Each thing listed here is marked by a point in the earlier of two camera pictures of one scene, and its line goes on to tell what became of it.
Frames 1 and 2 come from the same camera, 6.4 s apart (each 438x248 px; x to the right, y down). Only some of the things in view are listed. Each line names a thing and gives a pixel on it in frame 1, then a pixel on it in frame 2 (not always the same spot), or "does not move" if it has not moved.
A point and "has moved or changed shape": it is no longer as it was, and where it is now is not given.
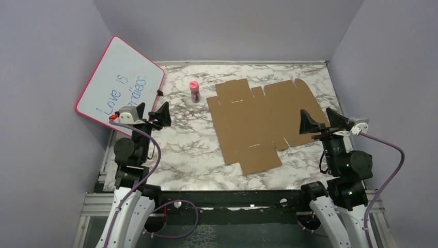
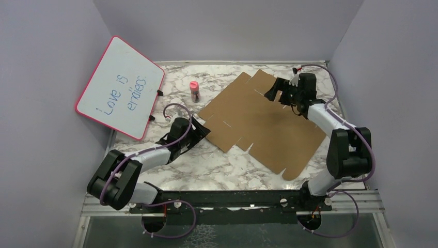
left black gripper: (162, 114) to (198, 133)
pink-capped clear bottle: (194, 92) does not move
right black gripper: (336, 120) to (281, 84)
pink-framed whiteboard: (123, 75) does not move
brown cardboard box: (253, 126) has moved or changed shape
